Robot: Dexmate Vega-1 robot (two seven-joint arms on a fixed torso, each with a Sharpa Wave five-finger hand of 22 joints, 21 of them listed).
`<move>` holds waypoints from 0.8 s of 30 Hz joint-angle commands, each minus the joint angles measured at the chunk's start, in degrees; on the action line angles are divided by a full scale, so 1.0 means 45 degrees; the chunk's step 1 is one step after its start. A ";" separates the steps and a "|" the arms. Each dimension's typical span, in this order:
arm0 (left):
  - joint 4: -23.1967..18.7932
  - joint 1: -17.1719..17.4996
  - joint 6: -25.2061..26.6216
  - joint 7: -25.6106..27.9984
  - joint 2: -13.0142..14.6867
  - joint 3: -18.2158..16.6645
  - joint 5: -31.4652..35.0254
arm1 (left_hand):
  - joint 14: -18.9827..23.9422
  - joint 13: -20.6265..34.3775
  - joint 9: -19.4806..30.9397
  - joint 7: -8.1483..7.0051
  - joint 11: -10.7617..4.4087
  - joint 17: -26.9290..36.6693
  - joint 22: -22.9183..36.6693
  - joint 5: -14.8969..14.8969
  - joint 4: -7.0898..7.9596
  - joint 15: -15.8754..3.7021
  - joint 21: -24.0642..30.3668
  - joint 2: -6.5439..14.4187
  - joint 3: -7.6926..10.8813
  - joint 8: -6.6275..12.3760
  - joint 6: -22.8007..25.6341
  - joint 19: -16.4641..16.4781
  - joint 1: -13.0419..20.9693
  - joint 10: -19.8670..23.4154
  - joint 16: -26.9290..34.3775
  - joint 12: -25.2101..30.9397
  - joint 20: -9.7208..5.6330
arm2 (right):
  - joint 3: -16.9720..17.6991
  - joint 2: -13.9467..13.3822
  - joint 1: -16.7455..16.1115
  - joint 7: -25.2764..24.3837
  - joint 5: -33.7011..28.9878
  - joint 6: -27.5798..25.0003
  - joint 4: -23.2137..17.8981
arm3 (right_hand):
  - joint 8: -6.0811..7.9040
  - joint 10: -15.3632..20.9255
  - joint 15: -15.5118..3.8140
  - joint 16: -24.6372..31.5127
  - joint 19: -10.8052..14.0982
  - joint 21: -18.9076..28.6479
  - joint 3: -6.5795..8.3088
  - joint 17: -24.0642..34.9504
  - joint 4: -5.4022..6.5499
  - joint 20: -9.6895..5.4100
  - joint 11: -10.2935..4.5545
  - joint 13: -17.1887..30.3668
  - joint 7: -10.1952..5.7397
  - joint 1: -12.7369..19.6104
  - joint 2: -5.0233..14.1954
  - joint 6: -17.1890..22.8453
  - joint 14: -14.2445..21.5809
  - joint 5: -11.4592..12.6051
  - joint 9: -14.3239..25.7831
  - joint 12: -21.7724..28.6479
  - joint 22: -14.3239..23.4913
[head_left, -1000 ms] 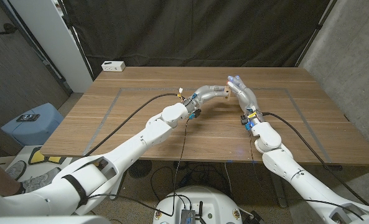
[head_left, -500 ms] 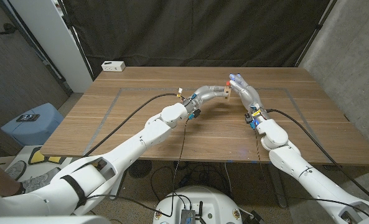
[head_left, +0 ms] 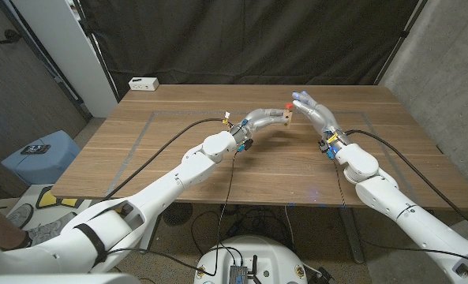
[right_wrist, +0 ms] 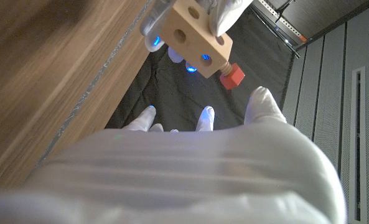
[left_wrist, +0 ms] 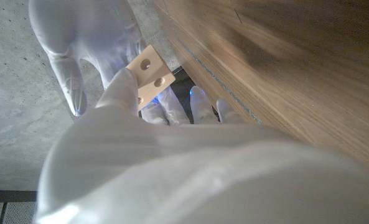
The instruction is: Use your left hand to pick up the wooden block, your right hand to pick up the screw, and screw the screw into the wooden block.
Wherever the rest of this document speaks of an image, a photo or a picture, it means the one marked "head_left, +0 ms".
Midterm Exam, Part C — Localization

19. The grey table leg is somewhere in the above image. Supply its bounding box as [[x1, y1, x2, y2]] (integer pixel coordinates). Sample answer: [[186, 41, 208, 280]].
[[338, 207, 365, 264]]

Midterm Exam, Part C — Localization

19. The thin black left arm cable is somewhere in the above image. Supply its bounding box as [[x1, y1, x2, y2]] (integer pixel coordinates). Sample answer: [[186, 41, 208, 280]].
[[105, 151, 238, 278]]

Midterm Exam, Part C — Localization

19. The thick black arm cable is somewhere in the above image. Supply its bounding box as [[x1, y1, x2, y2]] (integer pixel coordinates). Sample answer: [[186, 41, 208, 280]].
[[103, 117, 230, 201], [343, 129, 468, 238]]

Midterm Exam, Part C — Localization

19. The blue padded stool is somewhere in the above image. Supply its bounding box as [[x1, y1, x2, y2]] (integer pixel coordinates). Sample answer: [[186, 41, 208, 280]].
[[0, 130, 82, 186]]

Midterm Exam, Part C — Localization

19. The black door handle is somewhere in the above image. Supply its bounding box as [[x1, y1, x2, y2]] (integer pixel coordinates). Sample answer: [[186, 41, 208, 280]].
[[0, 29, 24, 45]]

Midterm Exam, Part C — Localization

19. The white pillar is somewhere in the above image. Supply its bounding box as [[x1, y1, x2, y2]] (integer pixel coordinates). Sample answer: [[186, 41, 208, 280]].
[[10, 0, 118, 118]]

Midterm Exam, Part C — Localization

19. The grey sneaker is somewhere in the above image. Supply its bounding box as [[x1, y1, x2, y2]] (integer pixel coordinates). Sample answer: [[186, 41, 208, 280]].
[[26, 212, 77, 248]]

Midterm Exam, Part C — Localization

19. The black wall rail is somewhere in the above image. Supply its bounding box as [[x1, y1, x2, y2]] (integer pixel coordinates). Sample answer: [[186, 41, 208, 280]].
[[0, 0, 93, 120]]

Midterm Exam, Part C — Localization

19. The white power outlet box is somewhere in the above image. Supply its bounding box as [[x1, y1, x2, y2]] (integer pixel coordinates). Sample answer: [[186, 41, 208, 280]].
[[128, 77, 160, 92]]

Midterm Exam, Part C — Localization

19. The round black floor fan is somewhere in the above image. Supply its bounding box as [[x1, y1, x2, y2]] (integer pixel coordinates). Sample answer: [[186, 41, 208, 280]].
[[163, 202, 194, 226]]

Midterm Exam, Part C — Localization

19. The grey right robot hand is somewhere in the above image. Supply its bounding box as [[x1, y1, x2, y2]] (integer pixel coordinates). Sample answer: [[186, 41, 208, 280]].
[[291, 91, 352, 152]]

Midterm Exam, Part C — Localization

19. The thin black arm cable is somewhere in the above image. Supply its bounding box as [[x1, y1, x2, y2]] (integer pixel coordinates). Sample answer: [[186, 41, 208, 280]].
[[331, 157, 468, 267], [105, 151, 238, 278]]

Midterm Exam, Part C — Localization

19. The grey electronics module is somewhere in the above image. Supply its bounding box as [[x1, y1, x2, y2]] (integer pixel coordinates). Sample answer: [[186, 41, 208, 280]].
[[228, 264, 249, 284]]

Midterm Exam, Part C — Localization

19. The black backdrop stand pole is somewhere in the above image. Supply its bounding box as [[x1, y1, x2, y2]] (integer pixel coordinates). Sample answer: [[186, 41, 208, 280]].
[[373, 0, 430, 86], [70, 0, 121, 103]]

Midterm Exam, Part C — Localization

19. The black backdrop curtain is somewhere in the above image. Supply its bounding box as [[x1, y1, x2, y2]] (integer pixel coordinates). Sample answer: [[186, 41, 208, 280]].
[[77, 0, 420, 98]]

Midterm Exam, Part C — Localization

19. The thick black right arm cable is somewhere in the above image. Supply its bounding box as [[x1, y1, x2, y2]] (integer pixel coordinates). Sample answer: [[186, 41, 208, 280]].
[[343, 129, 468, 238]]

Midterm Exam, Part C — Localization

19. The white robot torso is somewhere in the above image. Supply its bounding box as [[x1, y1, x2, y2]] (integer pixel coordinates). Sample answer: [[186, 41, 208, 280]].
[[193, 235, 309, 284]]

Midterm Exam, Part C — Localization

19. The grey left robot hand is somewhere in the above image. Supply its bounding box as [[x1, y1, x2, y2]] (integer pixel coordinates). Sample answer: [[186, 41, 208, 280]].
[[231, 108, 288, 145]]

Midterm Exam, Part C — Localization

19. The white table leg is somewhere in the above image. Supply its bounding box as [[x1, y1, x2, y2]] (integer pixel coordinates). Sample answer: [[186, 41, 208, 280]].
[[139, 220, 160, 253]]

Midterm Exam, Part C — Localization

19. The black floor cable tangle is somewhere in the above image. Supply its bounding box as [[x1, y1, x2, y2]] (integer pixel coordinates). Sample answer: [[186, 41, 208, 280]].
[[189, 203, 298, 253]]

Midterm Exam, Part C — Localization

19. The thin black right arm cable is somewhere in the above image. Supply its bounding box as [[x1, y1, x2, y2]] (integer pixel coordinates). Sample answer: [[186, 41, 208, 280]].
[[331, 157, 468, 267]]

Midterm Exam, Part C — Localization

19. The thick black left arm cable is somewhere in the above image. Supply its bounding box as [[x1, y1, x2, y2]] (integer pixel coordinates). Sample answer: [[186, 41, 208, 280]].
[[103, 117, 230, 201]]

